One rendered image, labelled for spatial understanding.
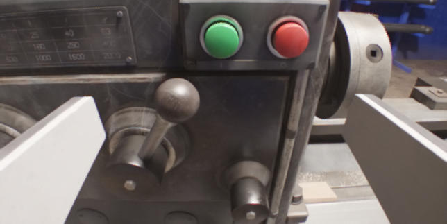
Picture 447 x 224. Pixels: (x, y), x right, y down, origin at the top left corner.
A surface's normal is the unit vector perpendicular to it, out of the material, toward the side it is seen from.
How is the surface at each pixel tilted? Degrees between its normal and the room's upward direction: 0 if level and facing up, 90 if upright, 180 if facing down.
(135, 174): 90
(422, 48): 90
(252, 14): 90
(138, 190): 90
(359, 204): 36
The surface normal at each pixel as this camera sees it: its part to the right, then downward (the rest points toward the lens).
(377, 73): 0.02, 0.24
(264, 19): 0.02, 0.51
